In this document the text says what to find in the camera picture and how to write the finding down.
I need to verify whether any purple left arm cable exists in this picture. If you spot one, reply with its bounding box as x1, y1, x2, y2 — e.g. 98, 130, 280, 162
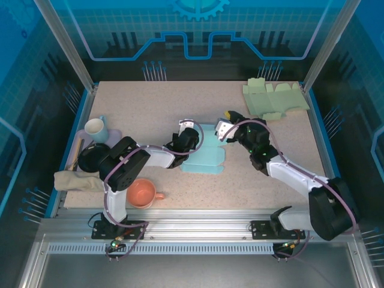
103, 119, 206, 262

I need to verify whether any beige cloth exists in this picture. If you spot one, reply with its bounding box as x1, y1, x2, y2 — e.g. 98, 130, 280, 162
53, 170, 104, 192

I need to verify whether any light blue paper box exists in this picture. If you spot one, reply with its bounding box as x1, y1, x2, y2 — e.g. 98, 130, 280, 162
179, 123, 226, 175

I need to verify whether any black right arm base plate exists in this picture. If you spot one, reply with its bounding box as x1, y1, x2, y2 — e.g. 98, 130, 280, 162
250, 220, 306, 240

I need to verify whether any slotted cable duct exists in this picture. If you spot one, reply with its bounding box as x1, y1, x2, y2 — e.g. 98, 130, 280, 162
47, 243, 275, 256

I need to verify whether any cable connector with LED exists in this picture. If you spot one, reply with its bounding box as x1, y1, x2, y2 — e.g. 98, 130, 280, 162
109, 236, 125, 250
280, 239, 301, 251

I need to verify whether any aluminium mounting rail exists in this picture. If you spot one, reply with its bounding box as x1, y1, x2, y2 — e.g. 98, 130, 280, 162
38, 208, 361, 244

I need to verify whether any white and blue mug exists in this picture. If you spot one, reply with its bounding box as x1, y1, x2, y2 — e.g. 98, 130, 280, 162
84, 115, 108, 143

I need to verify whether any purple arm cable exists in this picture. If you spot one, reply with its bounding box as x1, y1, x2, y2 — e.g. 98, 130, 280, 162
103, 119, 206, 262
220, 119, 361, 262

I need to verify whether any light green paper box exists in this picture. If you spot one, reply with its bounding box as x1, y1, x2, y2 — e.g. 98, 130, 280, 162
242, 77, 310, 122

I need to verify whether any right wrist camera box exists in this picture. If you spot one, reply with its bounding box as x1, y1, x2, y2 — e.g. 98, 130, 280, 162
215, 118, 232, 142

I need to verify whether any purple tray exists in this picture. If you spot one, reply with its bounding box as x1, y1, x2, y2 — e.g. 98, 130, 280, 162
71, 128, 123, 164

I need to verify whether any orange mug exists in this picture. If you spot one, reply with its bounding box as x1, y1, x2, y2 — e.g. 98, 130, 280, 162
125, 178, 166, 209

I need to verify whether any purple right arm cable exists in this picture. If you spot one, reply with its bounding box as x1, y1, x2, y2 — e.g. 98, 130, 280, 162
220, 119, 361, 262

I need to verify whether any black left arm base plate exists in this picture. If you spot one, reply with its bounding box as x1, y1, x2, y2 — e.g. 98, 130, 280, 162
91, 220, 146, 240

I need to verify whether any aluminium frame post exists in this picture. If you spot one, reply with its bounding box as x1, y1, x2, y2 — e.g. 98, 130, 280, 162
301, 0, 357, 94
32, 0, 99, 94

